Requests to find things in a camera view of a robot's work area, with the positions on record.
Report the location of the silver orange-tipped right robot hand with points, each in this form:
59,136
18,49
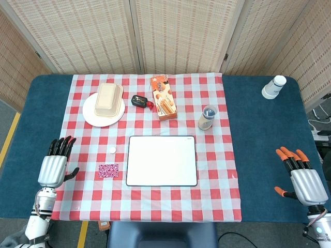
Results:
309,186

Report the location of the silver black-fingered left robot hand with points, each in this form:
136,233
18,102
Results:
53,169

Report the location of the pink candy packet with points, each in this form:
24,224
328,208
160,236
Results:
108,171

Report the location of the small white round object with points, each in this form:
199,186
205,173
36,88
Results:
112,149

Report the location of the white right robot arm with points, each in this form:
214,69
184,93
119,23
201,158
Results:
322,230

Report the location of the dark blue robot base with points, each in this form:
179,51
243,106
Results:
163,235

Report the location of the red white checkered tablecloth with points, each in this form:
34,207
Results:
85,196

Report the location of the white power strip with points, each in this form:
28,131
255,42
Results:
319,135

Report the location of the white round plate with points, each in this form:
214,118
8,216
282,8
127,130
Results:
89,113

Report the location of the dark blue table cover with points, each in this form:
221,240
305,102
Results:
258,129

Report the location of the small orange box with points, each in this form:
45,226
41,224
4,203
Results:
103,226

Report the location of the beige takeout food container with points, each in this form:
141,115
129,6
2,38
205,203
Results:
106,98

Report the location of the white paper cup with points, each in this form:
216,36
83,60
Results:
273,86

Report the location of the woven folding screen panel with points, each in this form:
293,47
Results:
258,38
77,33
15,64
181,33
310,51

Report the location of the metal screen hinge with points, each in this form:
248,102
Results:
225,56
38,54

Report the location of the beige bottle with clear cap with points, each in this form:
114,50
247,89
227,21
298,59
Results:
207,118

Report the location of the orange snack box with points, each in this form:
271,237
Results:
164,98

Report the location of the white rectangular board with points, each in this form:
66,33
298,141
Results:
161,161

